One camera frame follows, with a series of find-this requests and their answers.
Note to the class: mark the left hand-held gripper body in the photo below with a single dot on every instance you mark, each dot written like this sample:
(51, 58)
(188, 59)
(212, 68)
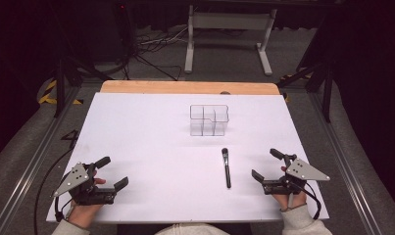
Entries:
(76, 176)

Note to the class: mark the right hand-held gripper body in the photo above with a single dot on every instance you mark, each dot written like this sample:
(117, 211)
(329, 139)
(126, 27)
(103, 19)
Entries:
(304, 171)

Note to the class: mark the person's right hand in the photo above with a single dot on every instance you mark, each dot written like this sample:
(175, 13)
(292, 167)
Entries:
(291, 200)

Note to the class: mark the person's left hand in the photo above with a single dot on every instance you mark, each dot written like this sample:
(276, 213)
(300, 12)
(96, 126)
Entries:
(82, 215)

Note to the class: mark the black makeup brush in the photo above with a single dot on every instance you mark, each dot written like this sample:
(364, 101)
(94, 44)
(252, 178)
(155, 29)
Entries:
(227, 173)

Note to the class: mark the clear acrylic organizer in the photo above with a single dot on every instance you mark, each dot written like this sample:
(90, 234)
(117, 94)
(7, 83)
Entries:
(208, 120)

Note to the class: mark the black tripod stand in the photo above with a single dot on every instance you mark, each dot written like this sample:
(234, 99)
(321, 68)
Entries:
(327, 91)
(59, 84)

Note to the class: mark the person's torso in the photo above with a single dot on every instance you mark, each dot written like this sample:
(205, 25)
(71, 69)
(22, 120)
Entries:
(191, 230)

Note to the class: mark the black device with red light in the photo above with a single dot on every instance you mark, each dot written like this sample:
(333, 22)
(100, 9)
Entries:
(123, 26)

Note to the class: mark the white metal stand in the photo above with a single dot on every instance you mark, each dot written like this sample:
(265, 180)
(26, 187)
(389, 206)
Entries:
(231, 21)

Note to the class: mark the aluminium rail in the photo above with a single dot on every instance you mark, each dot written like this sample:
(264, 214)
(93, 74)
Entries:
(345, 163)
(31, 166)

